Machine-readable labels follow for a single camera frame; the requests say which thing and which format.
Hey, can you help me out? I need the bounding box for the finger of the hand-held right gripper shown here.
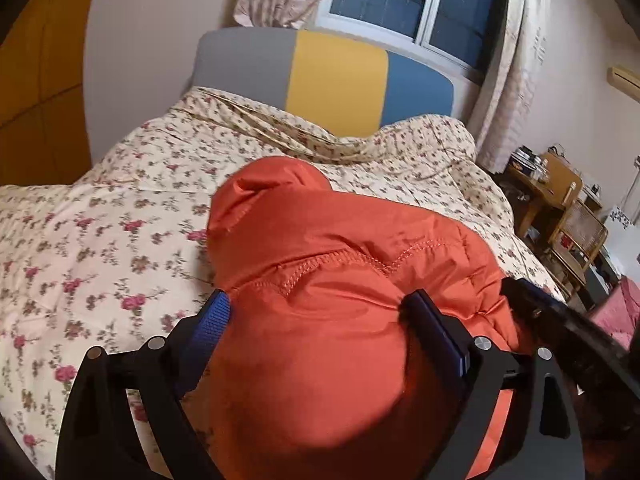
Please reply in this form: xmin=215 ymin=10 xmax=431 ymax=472
xmin=500 ymin=276 xmax=572 ymax=333

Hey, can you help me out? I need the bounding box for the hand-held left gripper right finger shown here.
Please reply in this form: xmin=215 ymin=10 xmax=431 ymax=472
xmin=401 ymin=289 xmax=587 ymax=480

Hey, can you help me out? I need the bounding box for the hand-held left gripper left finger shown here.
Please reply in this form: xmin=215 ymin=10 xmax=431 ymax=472
xmin=55 ymin=289 xmax=234 ymax=480

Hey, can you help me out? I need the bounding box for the orange padded jacket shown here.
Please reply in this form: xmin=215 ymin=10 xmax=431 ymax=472
xmin=177 ymin=156 xmax=539 ymax=480

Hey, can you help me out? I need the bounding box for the pink cloth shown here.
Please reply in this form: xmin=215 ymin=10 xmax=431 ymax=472
xmin=589 ymin=276 xmax=640 ymax=352

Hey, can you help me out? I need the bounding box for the wooden chair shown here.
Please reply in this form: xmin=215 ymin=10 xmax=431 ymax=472
xmin=544 ymin=199 xmax=609 ymax=297

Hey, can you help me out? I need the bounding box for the wooden desk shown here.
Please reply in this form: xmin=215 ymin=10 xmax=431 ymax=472
xmin=502 ymin=147 xmax=584 ymax=242

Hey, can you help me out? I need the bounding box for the white patterned box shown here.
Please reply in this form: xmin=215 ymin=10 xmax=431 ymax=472
xmin=602 ymin=205 xmax=640 ymax=264

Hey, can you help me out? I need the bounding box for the floral bed blanket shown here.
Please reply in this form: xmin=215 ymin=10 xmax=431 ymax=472
xmin=0 ymin=85 xmax=569 ymax=480

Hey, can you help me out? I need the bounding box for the grey yellow blue headboard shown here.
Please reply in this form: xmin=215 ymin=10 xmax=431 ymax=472
xmin=192 ymin=27 xmax=456 ymax=139

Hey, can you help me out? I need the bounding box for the yellow wardrobe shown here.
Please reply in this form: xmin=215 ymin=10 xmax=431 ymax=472
xmin=0 ymin=0 xmax=104 ymax=187

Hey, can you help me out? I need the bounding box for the white framed window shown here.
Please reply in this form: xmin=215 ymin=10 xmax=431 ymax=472
xmin=315 ymin=0 xmax=512 ymax=82

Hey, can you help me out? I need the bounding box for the wall air conditioner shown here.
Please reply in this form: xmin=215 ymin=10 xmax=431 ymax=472
xmin=607 ymin=65 xmax=640 ymax=99

